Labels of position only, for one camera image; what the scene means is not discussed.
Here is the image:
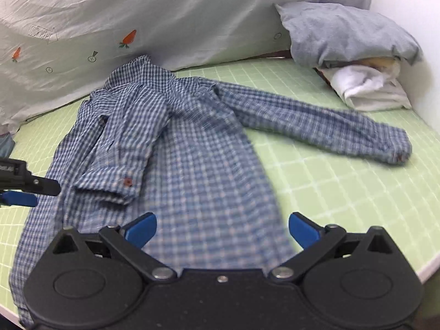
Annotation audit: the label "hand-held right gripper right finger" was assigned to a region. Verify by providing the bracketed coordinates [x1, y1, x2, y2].
[269, 212, 396, 284]

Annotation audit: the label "grey carrot print sheet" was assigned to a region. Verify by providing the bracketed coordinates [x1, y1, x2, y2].
[0, 0, 375, 134]

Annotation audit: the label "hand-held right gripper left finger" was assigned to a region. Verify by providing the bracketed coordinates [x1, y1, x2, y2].
[50, 212, 177, 282]

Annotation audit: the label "blue plaid shirt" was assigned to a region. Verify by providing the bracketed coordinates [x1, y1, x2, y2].
[9, 54, 413, 327]

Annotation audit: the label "blue denim jeans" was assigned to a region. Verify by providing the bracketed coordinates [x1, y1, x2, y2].
[0, 134, 15, 159]

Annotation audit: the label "white towel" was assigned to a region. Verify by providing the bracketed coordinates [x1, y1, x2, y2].
[326, 64, 412, 111]

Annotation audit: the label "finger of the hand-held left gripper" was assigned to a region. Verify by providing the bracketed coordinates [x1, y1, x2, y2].
[0, 192, 38, 208]
[21, 175, 62, 196]

